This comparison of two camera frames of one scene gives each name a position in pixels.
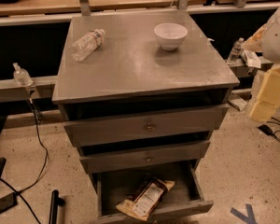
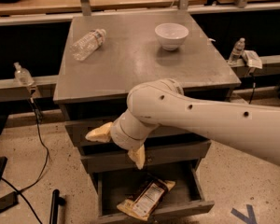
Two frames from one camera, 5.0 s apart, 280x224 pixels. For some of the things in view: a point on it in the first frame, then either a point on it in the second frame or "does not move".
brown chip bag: [146, 198] does not move
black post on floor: [56, 201] does not move
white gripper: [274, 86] to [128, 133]
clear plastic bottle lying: [86, 44] does not move
